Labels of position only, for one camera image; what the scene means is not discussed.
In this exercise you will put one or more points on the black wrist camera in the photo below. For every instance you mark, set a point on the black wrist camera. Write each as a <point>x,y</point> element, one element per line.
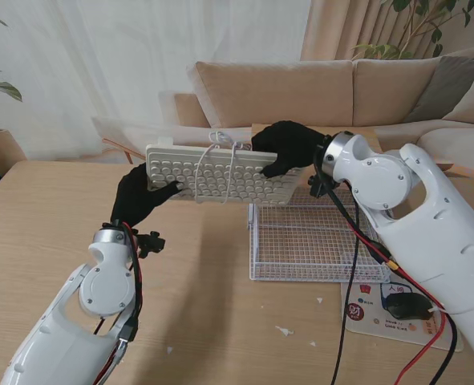
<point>318,186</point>
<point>152,242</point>

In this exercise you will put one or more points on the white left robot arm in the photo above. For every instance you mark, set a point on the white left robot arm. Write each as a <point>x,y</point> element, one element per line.
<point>80,321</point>

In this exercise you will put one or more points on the beige drape curtain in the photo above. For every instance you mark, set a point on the beige drape curtain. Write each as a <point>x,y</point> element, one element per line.
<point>333,28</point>

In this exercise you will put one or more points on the tall green leafy plant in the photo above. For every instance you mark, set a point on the tall green leafy plant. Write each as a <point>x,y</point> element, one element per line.
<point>381,51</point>

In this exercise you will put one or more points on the black computer mouse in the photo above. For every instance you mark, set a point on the black computer mouse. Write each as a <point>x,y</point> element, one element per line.
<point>405,306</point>

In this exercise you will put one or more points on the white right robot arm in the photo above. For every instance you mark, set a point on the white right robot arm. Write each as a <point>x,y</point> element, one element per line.
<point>421,224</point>

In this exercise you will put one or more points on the grey sofa cushion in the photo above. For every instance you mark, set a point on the grey sofa cushion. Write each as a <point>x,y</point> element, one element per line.
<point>449,84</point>

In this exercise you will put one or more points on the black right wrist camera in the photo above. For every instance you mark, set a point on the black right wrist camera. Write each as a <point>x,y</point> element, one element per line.
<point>318,186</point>

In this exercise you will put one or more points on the sheer white curtain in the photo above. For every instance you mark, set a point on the sheer white curtain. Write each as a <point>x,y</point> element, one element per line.
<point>100,60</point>

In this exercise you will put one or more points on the white round-key keyboard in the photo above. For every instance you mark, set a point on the white round-key keyboard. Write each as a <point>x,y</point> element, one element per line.
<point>244,180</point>

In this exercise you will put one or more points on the beige fabric sofa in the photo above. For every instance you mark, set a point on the beige fabric sofa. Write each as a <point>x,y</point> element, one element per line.
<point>276,92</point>

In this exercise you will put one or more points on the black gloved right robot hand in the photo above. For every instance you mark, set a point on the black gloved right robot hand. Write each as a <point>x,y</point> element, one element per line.
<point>292,144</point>

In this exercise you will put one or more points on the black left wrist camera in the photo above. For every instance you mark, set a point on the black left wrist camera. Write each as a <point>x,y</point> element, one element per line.
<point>152,242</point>

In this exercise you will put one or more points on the broad-leaf green plant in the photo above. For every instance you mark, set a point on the broad-leaf green plant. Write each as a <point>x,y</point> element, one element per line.
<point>4,89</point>

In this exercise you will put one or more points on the large white paper scrap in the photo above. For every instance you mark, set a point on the large white paper scrap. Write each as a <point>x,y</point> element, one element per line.
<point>285,331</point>

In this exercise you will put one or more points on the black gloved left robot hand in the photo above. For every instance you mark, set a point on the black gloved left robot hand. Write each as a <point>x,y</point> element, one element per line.
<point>134,200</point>

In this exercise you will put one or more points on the printed white mouse pad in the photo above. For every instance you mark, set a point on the printed white mouse pad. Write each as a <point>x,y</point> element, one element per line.
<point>355,321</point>

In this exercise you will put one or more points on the tan woven planter basket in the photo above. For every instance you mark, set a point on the tan woven planter basket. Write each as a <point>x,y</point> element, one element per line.
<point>0,148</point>

